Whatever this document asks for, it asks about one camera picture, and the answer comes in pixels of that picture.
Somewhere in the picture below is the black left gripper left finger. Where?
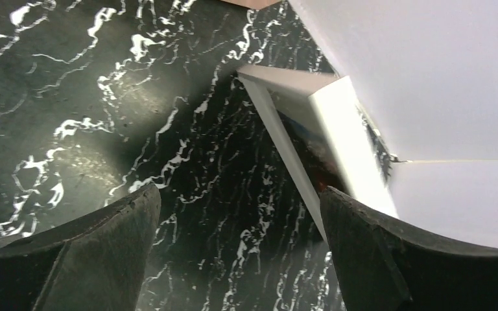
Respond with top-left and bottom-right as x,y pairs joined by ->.
0,185 -> 161,310

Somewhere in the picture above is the white picture frame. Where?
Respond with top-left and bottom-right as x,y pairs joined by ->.
237,64 -> 398,238

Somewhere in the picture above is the sunset photo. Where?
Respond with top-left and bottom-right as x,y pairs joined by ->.
279,113 -> 347,194

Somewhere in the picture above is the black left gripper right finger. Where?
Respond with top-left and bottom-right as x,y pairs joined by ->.
320,187 -> 498,310

